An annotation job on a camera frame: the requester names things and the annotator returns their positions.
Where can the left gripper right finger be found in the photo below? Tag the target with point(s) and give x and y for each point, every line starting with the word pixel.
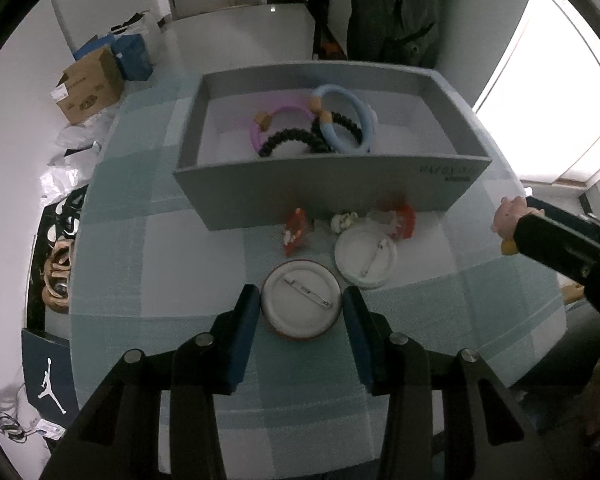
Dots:
pixel 368 334

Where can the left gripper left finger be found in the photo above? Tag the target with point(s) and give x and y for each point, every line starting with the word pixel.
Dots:
pixel 233 333

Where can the white round pin badge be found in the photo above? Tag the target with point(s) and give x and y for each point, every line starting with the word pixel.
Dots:
pixel 301 299

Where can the red cartoon brooch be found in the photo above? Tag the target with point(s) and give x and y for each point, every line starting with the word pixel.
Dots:
pixel 295 230

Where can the cream pearl flower brooch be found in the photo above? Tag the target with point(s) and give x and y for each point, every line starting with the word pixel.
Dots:
pixel 342 222

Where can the person's right hand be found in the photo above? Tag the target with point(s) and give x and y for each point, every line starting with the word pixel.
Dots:
pixel 506 218

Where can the teal checked tablecloth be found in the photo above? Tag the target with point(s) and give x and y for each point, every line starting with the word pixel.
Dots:
pixel 181 214

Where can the tan brown shoes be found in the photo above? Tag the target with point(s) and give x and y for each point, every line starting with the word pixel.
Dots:
pixel 56 276

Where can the navy jordan shoe box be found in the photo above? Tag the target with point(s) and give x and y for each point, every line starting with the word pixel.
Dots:
pixel 48 377

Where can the grey cardboard box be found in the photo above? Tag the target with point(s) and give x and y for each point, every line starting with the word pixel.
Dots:
pixel 428 147

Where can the black white sneakers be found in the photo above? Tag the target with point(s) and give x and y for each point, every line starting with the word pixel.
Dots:
pixel 66 217

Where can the white plastic bags pile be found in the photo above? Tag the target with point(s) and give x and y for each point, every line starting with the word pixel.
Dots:
pixel 80 146

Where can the brown cardboard carton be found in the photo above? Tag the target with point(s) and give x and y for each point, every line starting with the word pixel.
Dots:
pixel 88 86

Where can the black hanging jacket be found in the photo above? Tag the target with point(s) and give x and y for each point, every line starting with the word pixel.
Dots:
pixel 404 32

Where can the blue cardboard box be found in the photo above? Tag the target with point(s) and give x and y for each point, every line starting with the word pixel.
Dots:
pixel 130 52

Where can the white plastic bag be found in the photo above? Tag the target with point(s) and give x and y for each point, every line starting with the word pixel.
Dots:
pixel 143 24

